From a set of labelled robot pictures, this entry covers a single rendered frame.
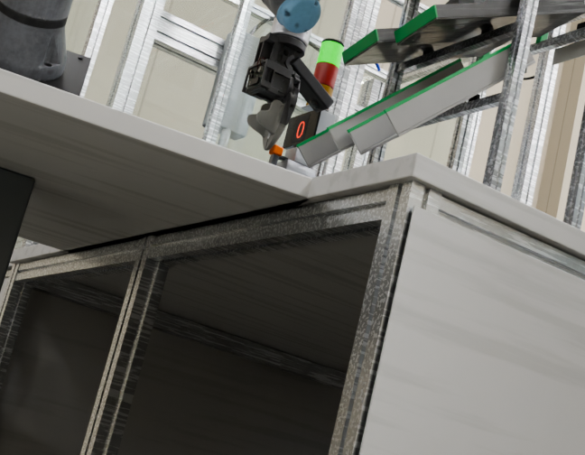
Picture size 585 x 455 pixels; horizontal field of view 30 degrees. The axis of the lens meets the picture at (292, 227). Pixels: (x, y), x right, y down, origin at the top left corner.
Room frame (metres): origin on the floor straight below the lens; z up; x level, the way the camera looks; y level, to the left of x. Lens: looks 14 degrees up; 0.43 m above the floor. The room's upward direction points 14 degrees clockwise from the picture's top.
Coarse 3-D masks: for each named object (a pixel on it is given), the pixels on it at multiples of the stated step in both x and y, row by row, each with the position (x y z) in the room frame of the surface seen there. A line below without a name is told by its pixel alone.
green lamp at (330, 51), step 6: (324, 42) 2.19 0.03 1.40; (330, 42) 2.18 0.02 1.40; (336, 42) 2.18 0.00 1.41; (324, 48) 2.19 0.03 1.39; (330, 48) 2.18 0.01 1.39; (336, 48) 2.18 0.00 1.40; (342, 48) 2.20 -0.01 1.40; (324, 54) 2.19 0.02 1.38; (330, 54) 2.18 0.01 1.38; (336, 54) 2.19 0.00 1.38; (318, 60) 2.20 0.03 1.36; (324, 60) 2.18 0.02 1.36; (330, 60) 2.18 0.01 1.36; (336, 60) 2.19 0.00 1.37
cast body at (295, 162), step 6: (294, 144) 1.98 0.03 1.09; (288, 150) 1.98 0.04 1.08; (294, 150) 1.96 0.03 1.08; (288, 156) 1.98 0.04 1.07; (294, 156) 1.96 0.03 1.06; (300, 156) 1.96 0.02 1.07; (282, 162) 1.97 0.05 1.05; (288, 162) 1.95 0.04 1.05; (294, 162) 1.96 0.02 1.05; (300, 162) 1.96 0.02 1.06; (288, 168) 1.95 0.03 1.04; (294, 168) 1.96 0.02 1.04; (300, 168) 1.96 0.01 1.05; (306, 168) 1.97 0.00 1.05; (312, 168) 1.98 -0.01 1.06; (306, 174) 1.97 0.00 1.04; (312, 174) 1.98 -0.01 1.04
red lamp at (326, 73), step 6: (318, 66) 2.19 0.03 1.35; (324, 66) 2.18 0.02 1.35; (330, 66) 2.18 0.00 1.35; (336, 66) 2.19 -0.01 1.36; (318, 72) 2.19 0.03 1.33; (324, 72) 2.18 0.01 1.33; (330, 72) 2.18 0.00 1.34; (336, 72) 2.19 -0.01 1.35; (318, 78) 2.19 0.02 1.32; (324, 78) 2.18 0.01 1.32; (330, 78) 2.19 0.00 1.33; (336, 78) 2.20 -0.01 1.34; (330, 84) 2.19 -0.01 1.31
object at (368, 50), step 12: (456, 0) 1.69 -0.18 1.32; (372, 36) 1.66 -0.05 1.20; (384, 36) 1.66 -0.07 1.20; (348, 48) 1.74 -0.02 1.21; (360, 48) 1.71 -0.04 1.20; (372, 48) 1.68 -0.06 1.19; (384, 48) 1.69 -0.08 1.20; (396, 48) 1.70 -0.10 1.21; (408, 48) 1.72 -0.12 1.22; (420, 48) 1.73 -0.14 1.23; (432, 48) 1.74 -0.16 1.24; (480, 48) 1.79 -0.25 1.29; (492, 48) 1.81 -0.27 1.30; (348, 60) 1.76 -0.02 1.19; (360, 60) 1.76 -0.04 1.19; (372, 60) 1.77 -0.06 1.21; (384, 60) 1.78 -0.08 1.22; (396, 60) 1.80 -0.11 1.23
